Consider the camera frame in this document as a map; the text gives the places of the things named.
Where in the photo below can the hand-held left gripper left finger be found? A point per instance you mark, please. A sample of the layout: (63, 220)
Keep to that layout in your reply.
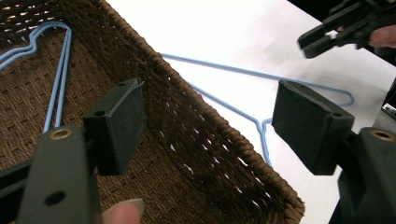
(115, 130)

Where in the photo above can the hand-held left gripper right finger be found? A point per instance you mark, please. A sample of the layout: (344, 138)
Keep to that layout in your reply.
(311, 130)

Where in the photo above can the brown wicker basket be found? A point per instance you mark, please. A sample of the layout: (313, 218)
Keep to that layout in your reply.
(186, 140)

